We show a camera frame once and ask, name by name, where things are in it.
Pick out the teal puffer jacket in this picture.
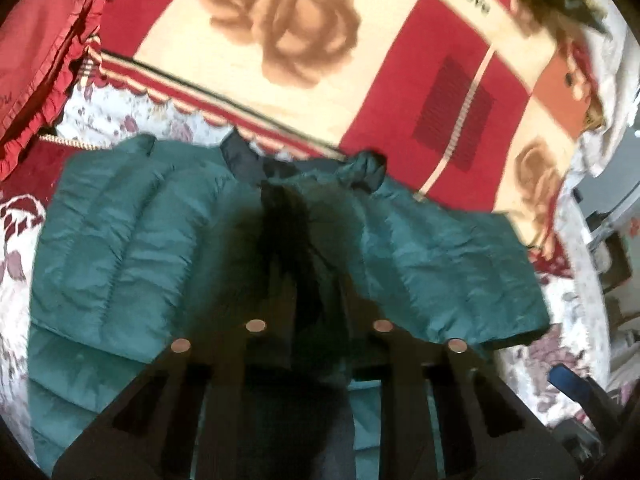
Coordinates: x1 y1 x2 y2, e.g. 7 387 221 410
27 133 550 478

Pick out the red cream rose blanket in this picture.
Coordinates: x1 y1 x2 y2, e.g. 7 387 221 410
90 0 602 260

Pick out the red heart ruffled pillow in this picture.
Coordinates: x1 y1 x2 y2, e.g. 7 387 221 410
1 0 106 179

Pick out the floral white maroon bedspread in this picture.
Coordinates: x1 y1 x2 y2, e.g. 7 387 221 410
1 84 611 456

